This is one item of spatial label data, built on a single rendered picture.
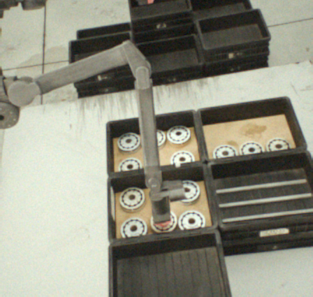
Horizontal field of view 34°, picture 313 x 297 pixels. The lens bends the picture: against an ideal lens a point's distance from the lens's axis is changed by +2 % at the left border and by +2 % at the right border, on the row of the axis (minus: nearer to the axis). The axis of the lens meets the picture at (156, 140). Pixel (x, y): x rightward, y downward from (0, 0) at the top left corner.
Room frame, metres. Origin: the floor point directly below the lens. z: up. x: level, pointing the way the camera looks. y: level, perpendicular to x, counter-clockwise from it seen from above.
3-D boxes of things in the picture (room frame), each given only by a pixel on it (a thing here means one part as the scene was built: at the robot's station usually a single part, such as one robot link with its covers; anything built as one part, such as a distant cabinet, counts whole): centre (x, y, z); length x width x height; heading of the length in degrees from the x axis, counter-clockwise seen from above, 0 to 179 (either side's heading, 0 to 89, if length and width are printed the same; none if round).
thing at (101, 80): (2.44, 0.24, 0.37); 0.40 x 0.30 x 0.45; 89
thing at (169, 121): (1.36, 0.01, 0.87); 0.40 x 0.30 x 0.11; 87
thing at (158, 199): (1.00, 0.03, 1.04); 0.07 x 0.06 x 0.07; 90
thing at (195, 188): (1.13, -0.08, 0.86); 0.10 x 0.10 x 0.01
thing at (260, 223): (1.04, -0.37, 0.92); 0.40 x 0.30 x 0.02; 87
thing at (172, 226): (1.01, 0.03, 0.86); 0.10 x 0.10 x 0.01
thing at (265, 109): (1.34, -0.39, 0.87); 0.40 x 0.30 x 0.11; 87
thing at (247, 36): (2.42, -0.57, 0.37); 0.40 x 0.30 x 0.45; 89
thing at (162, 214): (1.01, 0.03, 0.98); 0.10 x 0.07 x 0.07; 178
